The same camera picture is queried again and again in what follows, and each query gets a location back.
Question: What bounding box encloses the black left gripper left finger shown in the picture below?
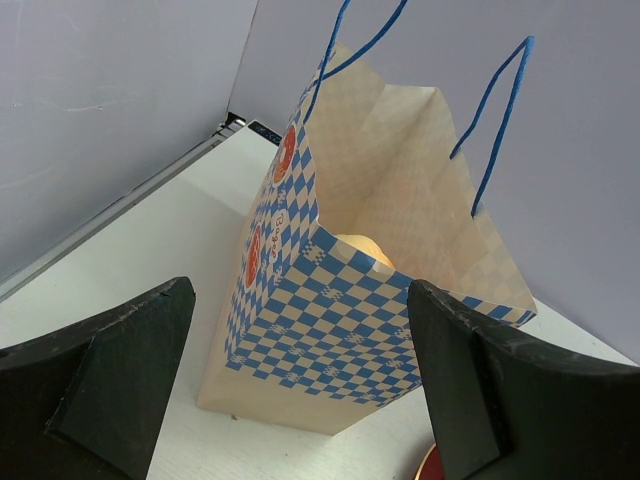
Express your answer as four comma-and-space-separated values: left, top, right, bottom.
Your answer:
1, 277, 196, 479

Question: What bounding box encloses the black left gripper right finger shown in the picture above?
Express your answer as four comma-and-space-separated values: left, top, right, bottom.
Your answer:
408, 280, 639, 479

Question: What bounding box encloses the round orange bun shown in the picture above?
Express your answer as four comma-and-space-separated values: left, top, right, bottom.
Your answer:
335, 234, 396, 270

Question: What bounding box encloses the blue checkered paper bag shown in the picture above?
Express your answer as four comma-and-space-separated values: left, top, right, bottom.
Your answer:
195, 0, 539, 436

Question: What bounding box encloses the dark red round plate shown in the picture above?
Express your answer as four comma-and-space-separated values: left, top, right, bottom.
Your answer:
414, 444, 444, 480

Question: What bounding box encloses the dark label sticker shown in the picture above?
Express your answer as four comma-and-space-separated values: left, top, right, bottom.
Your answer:
247, 120, 282, 146

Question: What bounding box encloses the aluminium table frame rail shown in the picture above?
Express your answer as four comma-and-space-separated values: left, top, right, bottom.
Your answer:
1, 112, 246, 301

